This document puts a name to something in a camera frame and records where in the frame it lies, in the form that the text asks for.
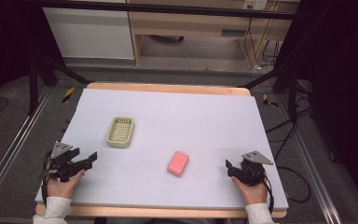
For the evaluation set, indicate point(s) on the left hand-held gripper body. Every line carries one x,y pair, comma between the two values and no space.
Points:
62,163

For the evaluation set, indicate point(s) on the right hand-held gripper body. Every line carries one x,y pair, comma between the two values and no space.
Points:
253,169

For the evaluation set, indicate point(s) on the beige slatted soap dish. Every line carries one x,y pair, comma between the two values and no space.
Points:
121,132

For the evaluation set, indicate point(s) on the pink soap bar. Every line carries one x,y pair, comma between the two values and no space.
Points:
178,163

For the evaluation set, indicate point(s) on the person's left hand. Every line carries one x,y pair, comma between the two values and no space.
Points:
62,186

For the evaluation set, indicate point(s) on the person's right hand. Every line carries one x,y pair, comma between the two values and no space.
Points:
254,193

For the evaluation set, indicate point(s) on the yellow black floor tape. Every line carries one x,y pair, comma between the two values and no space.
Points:
268,101
68,95

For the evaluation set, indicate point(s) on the white foam mat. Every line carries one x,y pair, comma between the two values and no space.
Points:
183,124

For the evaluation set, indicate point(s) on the black metal stand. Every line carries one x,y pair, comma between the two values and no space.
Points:
292,90
33,84

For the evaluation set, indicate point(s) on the wooden table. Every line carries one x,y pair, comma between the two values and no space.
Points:
167,87

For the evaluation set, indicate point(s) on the white cabinet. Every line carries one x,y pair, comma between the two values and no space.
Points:
90,34

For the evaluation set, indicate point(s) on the black curtain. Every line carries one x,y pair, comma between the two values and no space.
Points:
345,93
3,46

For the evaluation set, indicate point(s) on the light wooden desk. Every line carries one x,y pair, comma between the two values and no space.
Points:
183,23

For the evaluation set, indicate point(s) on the aluminium floor rail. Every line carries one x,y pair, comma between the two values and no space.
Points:
310,174
15,146

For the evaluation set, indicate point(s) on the white wall socket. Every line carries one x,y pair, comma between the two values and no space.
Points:
254,4

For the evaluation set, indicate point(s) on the black horizontal frame bar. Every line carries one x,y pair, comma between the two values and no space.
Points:
167,7

